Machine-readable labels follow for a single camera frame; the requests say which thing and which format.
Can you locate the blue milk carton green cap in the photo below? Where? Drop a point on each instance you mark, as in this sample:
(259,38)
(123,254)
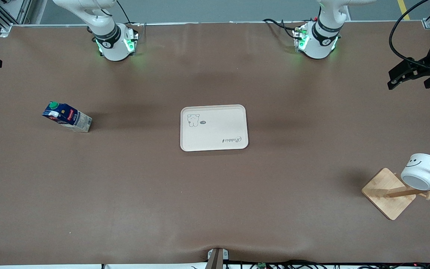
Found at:
(71,117)

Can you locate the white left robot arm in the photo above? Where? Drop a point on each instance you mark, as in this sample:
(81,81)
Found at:
(321,45)

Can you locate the wooden mug rack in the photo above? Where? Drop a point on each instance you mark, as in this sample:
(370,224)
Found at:
(383,191)

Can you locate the beige rabbit print tray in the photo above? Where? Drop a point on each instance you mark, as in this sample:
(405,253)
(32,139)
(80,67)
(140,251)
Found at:
(215,130)

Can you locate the small green connector board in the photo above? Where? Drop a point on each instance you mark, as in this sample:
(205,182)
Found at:
(262,265)

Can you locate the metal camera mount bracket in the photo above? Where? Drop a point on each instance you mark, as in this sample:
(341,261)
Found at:
(217,257)

